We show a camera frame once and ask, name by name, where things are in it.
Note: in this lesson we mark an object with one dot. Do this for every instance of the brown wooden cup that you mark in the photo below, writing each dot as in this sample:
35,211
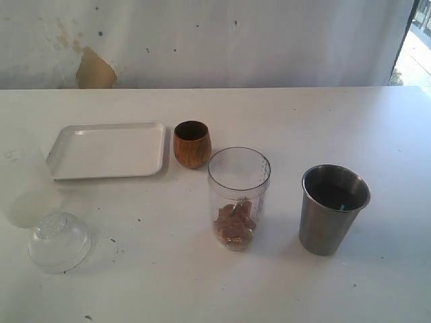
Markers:
192,144

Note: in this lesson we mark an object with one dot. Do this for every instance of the pile of wooden blocks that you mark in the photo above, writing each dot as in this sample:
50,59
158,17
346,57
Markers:
234,226

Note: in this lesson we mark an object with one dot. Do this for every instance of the stainless steel cup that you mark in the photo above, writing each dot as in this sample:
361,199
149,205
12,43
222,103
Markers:
333,196

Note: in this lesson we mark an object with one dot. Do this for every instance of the clear plastic shaker cup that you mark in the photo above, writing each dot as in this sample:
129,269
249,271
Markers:
238,179

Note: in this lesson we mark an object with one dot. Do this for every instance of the white rectangular tray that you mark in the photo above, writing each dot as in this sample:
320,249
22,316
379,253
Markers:
93,151

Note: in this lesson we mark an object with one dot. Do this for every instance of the clear plastic dome lid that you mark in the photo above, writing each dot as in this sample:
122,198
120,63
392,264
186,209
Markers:
59,242

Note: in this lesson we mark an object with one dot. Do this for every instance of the frosted translucent plastic cup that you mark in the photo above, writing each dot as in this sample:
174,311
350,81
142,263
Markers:
28,191

